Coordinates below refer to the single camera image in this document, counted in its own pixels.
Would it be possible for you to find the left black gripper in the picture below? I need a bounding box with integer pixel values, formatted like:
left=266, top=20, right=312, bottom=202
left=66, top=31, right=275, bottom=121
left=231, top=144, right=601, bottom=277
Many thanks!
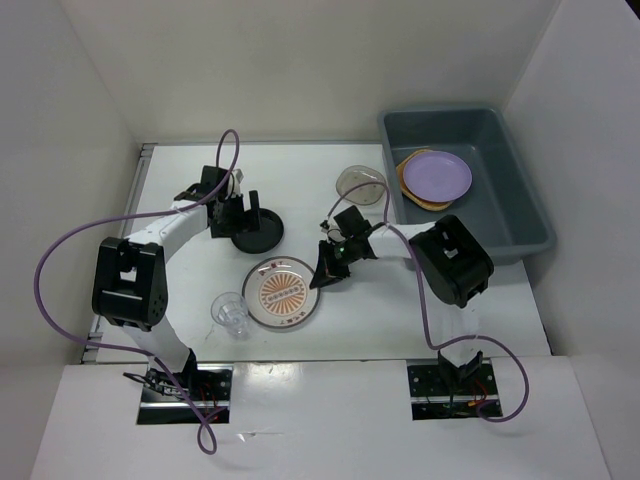
left=211, top=190, right=264, bottom=238

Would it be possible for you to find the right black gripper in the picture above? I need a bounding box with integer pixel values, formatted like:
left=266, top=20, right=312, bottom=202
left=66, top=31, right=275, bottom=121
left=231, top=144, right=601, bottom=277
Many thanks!
left=312, top=237, right=359, bottom=290

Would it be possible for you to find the orange patterned round plate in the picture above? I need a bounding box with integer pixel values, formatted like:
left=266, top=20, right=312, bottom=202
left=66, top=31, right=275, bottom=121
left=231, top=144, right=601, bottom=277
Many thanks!
left=242, top=256, right=320, bottom=330

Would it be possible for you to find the clear plastic cup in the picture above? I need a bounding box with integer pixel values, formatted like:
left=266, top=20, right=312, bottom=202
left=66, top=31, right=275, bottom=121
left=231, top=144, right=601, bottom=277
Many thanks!
left=210, top=292, right=250, bottom=339

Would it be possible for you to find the clear smoky square dish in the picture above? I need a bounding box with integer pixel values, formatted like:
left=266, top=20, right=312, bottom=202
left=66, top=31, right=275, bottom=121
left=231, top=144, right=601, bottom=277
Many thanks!
left=335, top=165, right=385, bottom=206

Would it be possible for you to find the woven bamboo pattern tray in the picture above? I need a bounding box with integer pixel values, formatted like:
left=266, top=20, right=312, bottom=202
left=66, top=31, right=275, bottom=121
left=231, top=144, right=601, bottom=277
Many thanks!
left=396, top=149, right=453, bottom=212

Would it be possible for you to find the purple round plate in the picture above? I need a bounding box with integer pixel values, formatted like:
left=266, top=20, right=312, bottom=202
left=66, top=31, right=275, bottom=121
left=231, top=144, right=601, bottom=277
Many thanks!
left=401, top=150, right=473, bottom=203

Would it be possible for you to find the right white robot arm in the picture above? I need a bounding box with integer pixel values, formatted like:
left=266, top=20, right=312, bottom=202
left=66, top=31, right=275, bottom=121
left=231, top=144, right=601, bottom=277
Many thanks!
left=310, top=206, right=494, bottom=326

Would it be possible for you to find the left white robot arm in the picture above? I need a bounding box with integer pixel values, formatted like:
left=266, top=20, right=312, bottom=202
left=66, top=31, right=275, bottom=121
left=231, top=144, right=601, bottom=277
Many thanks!
left=92, top=166, right=270, bottom=400

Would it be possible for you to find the grey plastic bin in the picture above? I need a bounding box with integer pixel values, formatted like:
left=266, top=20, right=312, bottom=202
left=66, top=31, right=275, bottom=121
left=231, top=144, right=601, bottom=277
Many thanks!
left=378, top=103, right=556, bottom=265

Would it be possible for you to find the black round plate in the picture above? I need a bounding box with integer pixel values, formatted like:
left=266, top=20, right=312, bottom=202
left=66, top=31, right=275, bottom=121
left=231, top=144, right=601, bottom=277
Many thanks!
left=231, top=208, right=284, bottom=254

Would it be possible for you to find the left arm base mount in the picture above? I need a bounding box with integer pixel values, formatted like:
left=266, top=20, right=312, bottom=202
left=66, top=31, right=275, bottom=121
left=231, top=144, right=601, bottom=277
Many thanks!
left=123, top=363, right=233, bottom=425

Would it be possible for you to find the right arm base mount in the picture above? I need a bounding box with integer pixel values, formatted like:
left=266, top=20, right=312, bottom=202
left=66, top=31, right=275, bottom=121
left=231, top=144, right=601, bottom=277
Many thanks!
left=406, top=358, right=503, bottom=421

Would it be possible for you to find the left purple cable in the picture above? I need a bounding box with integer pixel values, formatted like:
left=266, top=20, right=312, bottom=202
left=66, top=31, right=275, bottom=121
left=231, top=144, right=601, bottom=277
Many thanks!
left=35, top=129, right=241, bottom=455

